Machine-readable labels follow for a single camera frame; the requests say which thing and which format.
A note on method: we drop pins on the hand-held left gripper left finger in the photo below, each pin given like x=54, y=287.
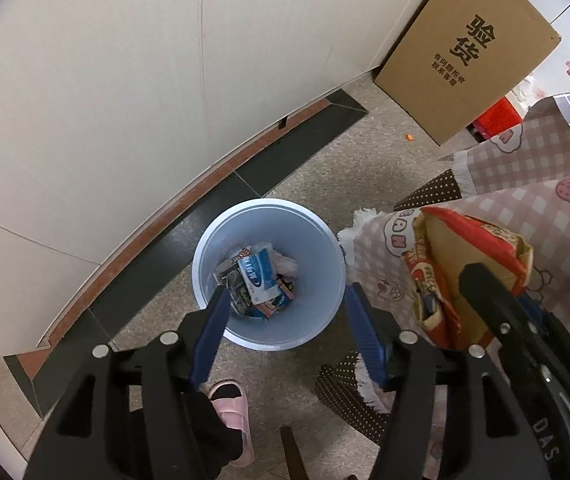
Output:
x=207, y=340

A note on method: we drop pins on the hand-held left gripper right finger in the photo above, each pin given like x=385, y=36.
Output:
x=367, y=340

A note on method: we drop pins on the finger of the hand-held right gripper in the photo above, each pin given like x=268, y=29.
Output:
x=490, y=300
x=535, y=307

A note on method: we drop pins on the red yellow snack bag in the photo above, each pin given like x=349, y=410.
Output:
x=485, y=232

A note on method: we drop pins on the blue white plastic packet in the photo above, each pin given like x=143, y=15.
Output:
x=260, y=272

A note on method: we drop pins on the light blue plastic bin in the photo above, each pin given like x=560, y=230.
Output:
x=315, y=270

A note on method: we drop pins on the dark patterned packet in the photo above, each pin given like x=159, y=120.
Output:
x=232, y=285

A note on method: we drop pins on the pink slipper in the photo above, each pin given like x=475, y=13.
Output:
x=237, y=410

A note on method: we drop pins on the orange blue packet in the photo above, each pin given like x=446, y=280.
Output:
x=277, y=305

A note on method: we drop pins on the pink checkered tablecloth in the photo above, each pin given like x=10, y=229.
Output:
x=555, y=220

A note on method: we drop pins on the person's black trouser leg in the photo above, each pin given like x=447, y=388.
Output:
x=210, y=430

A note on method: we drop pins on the white crumpled tissue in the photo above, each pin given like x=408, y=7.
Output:
x=285, y=262

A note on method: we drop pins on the dark wooden chair leg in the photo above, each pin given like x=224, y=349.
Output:
x=295, y=455

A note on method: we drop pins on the red plastic stool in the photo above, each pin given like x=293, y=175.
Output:
x=497, y=115

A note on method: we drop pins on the brown cardboard box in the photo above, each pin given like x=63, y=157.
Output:
x=505, y=90

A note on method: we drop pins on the white cabinet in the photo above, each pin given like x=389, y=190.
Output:
x=115, y=110

